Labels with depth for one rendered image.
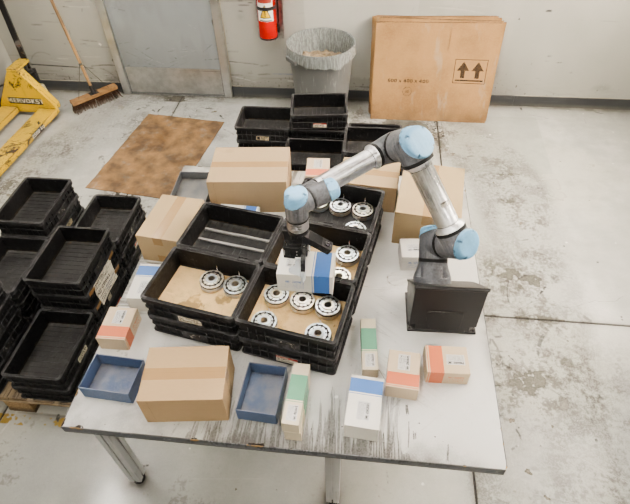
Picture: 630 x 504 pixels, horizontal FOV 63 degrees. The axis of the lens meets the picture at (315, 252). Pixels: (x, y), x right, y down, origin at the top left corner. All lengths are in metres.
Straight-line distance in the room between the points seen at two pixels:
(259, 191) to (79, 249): 1.08
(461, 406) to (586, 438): 1.06
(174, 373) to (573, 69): 4.23
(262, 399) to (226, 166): 1.24
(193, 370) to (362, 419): 0.63
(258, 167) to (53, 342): 1.40
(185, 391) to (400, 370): 0.79
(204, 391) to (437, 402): 0.86
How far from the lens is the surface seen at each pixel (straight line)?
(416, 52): 4.62
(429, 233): 2.05
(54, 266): 3.06
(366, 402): 1.90
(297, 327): 2.02
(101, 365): 2.26
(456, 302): 2.06
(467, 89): 4.75
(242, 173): 2.63
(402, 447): 1.94
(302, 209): 1.61
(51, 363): 2.94
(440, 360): 2.04
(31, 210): 3.49
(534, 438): 2.89
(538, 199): 4.12
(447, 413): 2.03
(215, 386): 1.89
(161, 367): 1.98
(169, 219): 2.51
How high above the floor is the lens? 2.47
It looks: 46 degrees down
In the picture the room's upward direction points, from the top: 2 degrees counter-clockwise
